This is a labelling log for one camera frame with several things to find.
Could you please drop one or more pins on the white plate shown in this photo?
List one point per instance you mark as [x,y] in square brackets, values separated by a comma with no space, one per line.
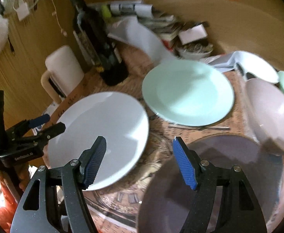
[250,66]
[119,118]

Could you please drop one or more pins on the stack of magazines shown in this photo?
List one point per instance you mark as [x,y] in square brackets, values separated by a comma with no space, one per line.
[164,25]

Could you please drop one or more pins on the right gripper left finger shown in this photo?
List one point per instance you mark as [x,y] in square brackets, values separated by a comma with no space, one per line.
[91,160]

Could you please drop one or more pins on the cream beige mug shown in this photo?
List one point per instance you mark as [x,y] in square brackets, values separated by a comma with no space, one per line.
[65,72]

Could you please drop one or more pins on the yellow green highlighter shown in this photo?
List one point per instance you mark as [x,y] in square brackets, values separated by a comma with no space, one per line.
[105,11]

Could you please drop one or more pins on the white card box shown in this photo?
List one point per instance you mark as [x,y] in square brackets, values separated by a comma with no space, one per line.
[192,34]

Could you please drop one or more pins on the mint green plate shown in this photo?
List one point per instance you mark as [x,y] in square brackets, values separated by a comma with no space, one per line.
[188,93]

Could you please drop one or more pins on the left hand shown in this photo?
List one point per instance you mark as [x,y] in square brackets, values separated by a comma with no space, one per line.
[23,175]

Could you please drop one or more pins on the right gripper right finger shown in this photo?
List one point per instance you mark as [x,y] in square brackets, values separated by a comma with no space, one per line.
[188,162]

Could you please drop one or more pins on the white paper sheets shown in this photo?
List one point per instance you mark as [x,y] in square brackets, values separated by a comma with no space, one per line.
[128,30]

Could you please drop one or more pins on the dark wine bottle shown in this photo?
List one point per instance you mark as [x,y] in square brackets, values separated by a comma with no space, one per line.
[91,31]

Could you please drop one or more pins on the white deep bowl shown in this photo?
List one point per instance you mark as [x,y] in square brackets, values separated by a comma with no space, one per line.
[265,109]

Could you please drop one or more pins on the small bowl of trinkets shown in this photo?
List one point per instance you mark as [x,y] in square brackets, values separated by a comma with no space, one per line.
[195,51]

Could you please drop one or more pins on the orange sleeve forearm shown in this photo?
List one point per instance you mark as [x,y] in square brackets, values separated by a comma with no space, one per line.
[7,212]

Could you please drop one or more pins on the newspaper print table mat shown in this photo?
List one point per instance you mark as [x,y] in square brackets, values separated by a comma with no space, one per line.
[115,207]

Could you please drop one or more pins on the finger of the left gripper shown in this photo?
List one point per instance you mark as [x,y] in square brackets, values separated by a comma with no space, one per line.
[39,121]
[52,131]

